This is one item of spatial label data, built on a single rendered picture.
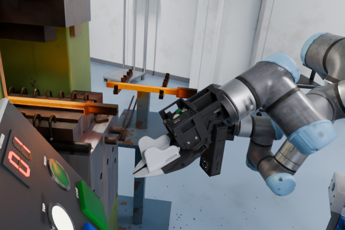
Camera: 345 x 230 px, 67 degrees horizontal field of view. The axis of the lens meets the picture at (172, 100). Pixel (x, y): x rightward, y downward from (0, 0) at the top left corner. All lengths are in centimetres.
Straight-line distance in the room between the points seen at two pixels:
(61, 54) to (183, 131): 79
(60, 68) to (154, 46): 365
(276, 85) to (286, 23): 357
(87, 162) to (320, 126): 61
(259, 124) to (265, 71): 40
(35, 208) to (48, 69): 88
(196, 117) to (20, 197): 27
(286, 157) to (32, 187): 67
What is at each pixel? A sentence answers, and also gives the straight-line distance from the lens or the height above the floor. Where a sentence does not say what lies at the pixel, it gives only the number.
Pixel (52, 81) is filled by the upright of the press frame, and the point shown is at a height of 100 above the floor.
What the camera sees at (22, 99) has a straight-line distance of 99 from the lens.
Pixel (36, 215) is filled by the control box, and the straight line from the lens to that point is 35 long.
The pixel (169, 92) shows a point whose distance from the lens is 119.
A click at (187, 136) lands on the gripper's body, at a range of 46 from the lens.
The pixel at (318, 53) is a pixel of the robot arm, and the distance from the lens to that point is 89.
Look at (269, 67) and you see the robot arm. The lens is 52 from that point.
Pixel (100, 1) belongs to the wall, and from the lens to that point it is 533.
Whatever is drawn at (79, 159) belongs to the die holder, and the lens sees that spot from 83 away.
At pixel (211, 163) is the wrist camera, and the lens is 52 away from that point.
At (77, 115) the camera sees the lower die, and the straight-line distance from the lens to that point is 89.
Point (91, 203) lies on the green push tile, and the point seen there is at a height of 102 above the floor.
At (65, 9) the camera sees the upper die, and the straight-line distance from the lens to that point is 73.
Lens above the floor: 137
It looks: 22 degrees down
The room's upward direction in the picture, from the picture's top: 5 degrees clockwise
